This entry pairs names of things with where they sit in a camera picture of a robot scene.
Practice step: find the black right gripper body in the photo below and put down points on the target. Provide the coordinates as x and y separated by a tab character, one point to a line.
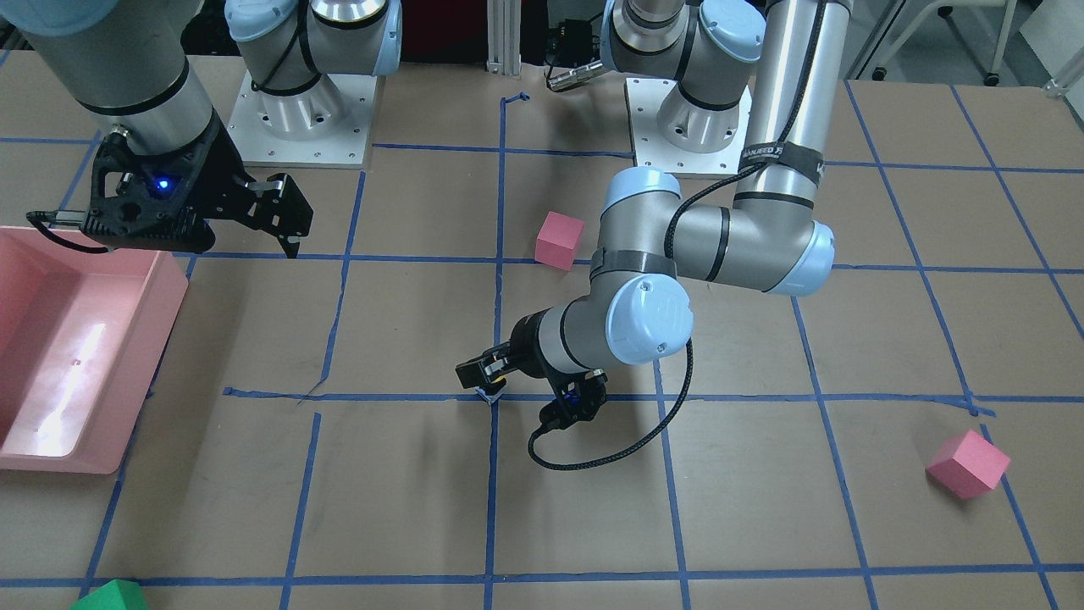
222	180

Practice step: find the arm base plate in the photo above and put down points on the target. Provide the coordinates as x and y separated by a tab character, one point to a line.
327	126
670	134

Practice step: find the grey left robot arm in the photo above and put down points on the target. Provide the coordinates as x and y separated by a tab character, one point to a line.
729	106

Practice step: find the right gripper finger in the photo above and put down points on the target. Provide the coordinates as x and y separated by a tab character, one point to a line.
292	246

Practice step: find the pink foam cube near base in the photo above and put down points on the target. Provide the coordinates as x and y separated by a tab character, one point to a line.
558	241

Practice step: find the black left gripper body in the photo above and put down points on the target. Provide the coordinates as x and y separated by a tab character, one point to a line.
530	341

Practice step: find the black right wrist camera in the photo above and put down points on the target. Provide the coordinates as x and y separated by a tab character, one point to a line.
129	210

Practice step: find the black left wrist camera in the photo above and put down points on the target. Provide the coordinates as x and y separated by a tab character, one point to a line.
578	398

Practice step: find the pink foam cube far side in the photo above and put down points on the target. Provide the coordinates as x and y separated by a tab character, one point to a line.
968	466

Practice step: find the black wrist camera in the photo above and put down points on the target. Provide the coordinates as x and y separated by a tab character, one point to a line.
578	398
129	210

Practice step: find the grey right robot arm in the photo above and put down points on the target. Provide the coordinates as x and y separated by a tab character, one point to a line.
125	64

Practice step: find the pink plastic bin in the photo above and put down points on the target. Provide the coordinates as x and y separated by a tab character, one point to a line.
81	339

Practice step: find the green foam block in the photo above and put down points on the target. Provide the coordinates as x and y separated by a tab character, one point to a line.
117	594

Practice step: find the aluminium extrusion post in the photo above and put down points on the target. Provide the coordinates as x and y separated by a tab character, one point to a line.
504	19

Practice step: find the small blue button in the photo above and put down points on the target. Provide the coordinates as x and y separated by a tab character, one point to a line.
490	393

